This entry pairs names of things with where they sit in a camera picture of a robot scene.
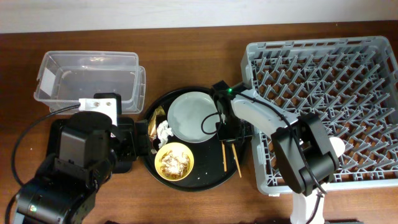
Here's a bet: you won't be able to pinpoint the wooden chopstick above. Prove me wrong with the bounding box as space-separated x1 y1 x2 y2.
231 144 242 178
221 141 227 172

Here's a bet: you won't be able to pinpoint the grey dishwasher rack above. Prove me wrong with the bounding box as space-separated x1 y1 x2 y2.
241 36 397 190

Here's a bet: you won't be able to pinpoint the food scraps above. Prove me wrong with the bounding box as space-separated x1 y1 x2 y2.
160 151 190 179

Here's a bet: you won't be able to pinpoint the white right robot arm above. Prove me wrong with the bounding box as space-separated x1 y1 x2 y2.
210 81 345 223

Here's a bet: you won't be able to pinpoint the white tissue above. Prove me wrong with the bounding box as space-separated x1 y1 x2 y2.
157 120 174 149

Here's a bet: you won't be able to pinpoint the light blue cup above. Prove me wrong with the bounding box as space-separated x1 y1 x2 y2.
329 137 346 157

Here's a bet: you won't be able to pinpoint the round black tray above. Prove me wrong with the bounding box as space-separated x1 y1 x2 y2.
143 86 251 192

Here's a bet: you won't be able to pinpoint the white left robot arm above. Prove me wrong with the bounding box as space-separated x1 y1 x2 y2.
5 93 150 223

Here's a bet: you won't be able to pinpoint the black rectangular tray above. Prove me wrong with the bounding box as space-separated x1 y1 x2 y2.
46 117 137 174

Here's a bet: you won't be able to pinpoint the gold foil wrapper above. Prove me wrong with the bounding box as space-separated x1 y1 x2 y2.
148 106 166 147

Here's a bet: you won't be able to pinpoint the grey plate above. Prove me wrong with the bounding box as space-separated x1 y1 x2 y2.
167 91 220 143

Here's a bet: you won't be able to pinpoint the yellow bowl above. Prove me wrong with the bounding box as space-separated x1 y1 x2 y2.
154 142 195 182

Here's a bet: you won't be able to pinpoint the clear plastic bin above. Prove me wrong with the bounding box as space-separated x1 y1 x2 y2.
34 50 146 114

